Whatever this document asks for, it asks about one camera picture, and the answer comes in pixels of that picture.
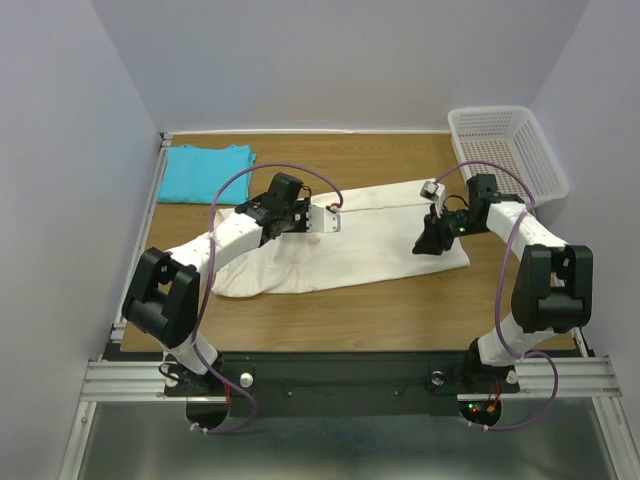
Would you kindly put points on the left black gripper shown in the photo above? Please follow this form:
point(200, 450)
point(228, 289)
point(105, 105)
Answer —
point(303, 206)

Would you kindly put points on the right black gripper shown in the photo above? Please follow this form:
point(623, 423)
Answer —
point(434, 232)

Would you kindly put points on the white t shirt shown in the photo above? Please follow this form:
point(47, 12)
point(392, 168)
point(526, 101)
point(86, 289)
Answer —
point(379, 228)

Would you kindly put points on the white plastic basket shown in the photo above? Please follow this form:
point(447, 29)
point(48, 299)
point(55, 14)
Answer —
point(507, 141)

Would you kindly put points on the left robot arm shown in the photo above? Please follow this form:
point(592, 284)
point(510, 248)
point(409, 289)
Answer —
point(163, 298)

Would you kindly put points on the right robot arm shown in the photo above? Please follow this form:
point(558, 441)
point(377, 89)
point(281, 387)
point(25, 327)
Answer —
point(552, 293)

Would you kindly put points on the folded blue t shirt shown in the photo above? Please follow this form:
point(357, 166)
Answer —
point(194, 175)

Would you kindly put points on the electronics board with leds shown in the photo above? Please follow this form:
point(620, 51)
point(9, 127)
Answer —
point(481, 409)

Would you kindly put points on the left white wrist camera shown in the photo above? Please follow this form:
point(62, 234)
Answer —
point(323, 220)

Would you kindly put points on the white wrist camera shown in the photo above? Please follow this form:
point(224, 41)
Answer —
point(436, 193)
point(323, 220)

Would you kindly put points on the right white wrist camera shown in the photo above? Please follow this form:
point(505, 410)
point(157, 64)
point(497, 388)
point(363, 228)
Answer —
point(436, 193)

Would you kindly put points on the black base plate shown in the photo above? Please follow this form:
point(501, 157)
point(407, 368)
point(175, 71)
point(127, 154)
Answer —
point(250, 385)

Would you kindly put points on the aluminium frame rail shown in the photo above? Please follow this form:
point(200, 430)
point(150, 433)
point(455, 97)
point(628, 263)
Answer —
point(140, 381)

